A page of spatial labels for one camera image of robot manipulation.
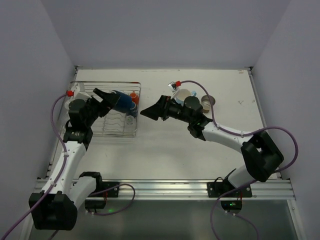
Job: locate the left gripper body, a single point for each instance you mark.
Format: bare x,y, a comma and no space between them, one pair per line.
97,105

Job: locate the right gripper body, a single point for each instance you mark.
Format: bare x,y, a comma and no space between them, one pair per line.
163,108

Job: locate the dark blue mug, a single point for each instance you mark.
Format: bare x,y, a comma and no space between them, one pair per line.
124,103

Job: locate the beige brown-striped cup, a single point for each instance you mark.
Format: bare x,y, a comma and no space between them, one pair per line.
206,102

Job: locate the light blue mug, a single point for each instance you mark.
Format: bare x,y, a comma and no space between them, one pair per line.
180,95

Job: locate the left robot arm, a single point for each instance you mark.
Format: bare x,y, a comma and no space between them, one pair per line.
56,206

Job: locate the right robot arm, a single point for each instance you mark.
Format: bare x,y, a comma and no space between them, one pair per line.
260,154

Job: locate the clear glass in rack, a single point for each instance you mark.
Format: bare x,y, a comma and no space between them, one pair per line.
130,124

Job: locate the white upside-down cup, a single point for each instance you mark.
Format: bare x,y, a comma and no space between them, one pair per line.
66,105

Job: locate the small blue cup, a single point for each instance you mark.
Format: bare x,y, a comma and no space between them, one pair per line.
132,110

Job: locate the orange cup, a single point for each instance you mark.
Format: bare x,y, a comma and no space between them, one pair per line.
135,97

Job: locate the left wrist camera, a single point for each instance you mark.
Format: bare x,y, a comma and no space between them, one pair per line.
79,92

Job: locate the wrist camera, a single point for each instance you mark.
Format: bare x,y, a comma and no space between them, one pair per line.
79,92
174,87

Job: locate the metal wire dish rack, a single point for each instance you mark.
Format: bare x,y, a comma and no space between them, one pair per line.
113,124

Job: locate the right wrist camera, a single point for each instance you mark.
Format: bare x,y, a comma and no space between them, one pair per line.
174,87

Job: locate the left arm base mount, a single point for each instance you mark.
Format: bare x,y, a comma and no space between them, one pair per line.
98,199

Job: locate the aluminium front rail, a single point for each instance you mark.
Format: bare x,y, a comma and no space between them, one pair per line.
184,190

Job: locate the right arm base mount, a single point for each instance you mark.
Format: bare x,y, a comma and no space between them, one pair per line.
221,186

